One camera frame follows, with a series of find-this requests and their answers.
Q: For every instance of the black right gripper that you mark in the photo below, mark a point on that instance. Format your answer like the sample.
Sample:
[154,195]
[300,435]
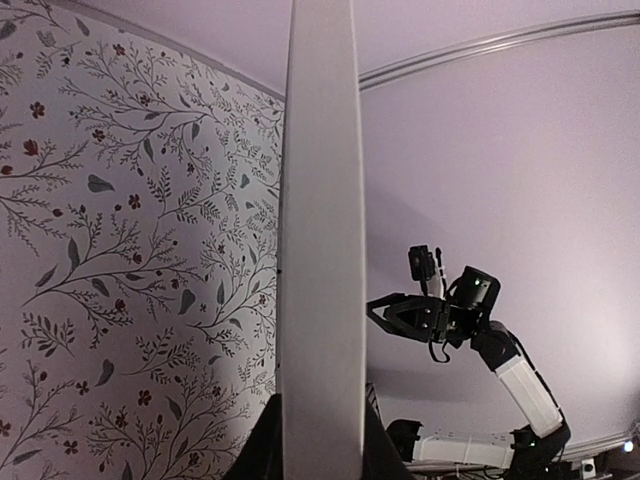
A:
[402,315]

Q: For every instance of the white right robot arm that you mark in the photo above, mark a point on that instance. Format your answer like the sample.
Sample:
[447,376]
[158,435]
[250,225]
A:
[525,453]

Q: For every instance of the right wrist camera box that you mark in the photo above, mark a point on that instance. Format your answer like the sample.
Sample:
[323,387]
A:
[477,290]

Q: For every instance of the floral patterned table mat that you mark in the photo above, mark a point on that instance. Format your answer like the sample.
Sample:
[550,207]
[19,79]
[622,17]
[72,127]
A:
[139,214]

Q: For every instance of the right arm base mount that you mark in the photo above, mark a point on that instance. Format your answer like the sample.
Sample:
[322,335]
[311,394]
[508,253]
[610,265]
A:
[406,437]

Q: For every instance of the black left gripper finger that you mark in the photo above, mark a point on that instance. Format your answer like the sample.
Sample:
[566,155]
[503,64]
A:
[261,458]

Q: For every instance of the right aluminium corner post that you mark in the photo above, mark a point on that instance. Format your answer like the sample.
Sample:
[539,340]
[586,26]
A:
[401,69]

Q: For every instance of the white picture frame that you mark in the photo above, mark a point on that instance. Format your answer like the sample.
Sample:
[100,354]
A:
[322,285]

